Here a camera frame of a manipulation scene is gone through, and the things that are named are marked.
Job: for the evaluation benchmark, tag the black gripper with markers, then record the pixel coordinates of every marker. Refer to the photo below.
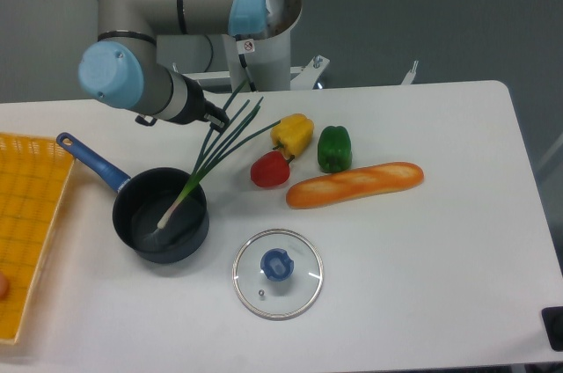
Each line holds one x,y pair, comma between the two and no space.
186,105

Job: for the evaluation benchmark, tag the green onion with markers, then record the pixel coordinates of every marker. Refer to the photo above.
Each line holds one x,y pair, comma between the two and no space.
214,149

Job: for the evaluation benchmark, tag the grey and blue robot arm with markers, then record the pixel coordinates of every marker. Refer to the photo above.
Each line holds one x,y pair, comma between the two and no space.
121,69

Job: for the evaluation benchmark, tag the red bell pepper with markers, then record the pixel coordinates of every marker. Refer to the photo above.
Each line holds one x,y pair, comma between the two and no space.
271,170

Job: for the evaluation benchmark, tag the yellow bell pepper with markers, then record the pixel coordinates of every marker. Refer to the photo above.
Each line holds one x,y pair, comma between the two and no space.
292,135

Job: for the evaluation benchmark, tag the green bell pepper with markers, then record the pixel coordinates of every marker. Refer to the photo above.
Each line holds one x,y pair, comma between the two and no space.
334,150

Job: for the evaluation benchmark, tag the orange baguette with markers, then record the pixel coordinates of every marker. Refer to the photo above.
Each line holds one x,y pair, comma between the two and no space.
354,184

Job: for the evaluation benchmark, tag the glass lid with blue knob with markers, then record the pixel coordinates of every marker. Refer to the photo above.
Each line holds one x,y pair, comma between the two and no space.
278,274

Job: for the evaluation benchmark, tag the yellow mesh tray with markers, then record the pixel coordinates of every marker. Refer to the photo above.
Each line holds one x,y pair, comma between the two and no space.
34,174

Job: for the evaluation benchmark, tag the black object at table edge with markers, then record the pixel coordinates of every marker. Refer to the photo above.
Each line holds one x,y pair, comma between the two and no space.
553,322

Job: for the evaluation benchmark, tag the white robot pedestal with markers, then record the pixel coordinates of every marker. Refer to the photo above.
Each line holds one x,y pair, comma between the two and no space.
264,60

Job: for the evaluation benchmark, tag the dark pot with blue handle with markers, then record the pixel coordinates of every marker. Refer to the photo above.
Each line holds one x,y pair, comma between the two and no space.
146,216

